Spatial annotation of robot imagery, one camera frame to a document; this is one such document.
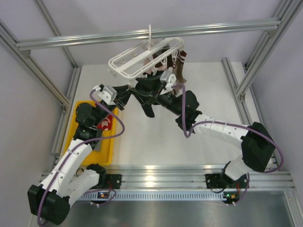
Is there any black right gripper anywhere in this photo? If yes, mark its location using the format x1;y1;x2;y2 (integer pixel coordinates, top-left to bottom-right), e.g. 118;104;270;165
130;75;183;116

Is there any white plastic clip hanger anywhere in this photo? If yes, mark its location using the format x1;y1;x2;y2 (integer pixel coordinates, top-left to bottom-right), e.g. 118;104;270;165
108;26;184;80

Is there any black sock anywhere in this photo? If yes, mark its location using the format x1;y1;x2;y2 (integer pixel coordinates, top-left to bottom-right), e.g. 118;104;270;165
141;100;155;118

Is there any grey sock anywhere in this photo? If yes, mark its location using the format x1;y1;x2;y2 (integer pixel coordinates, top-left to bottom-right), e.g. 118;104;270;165
93;140;102;152

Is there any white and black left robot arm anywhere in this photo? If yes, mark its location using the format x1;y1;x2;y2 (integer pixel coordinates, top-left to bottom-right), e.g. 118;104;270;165
27;85;131;227

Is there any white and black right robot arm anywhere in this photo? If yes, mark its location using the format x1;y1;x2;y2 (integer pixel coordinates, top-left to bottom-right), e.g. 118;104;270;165
130;78;276;188

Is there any maroon striped brown sock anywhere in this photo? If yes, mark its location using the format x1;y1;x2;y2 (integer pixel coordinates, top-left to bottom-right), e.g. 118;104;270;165
173;50;187;83

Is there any red santa sock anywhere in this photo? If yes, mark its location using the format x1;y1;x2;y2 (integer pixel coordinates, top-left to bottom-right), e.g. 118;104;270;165
97;115;113;131

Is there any yellow plastic tray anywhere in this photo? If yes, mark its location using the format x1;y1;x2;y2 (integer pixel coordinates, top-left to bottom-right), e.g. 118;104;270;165
61;100;117;166

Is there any aluminium top crossbar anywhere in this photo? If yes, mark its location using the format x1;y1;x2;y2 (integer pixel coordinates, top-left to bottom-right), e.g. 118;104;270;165
16;18;281;51

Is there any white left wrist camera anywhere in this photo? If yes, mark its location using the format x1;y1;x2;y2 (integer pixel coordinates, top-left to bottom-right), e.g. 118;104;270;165
93;85;117;105

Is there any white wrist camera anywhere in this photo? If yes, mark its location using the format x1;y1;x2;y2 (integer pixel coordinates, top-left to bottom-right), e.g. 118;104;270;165
93;85;117;105
160;71;177;93

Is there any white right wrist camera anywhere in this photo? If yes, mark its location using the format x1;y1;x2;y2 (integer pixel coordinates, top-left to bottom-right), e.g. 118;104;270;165
160;71;177;93

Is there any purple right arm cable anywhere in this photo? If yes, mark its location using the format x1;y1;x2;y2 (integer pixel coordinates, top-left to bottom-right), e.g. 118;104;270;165
172;84;285;206

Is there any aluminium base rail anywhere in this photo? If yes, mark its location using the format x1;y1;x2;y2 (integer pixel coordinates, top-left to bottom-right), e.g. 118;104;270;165
107;165;295;191

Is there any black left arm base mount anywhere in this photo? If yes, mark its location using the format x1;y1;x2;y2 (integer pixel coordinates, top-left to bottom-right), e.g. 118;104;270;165
90;174;122;190

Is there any aluminium left frame post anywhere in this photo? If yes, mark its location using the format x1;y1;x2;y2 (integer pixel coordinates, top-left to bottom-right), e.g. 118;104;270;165
0;20;70;114

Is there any aluminium frame post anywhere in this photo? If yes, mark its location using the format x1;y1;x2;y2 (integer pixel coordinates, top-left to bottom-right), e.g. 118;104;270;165
0;20;70;114
236;0;303;102

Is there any slotted grey cable duct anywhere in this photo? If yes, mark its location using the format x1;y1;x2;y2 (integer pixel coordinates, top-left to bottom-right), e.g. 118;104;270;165
78;191;239;201

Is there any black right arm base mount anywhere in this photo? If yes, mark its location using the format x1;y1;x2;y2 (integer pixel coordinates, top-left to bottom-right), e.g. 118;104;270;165
205;174;248;190

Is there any aluminium right frame post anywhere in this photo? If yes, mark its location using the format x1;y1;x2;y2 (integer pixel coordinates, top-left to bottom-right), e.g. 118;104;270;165
236;0;303;102

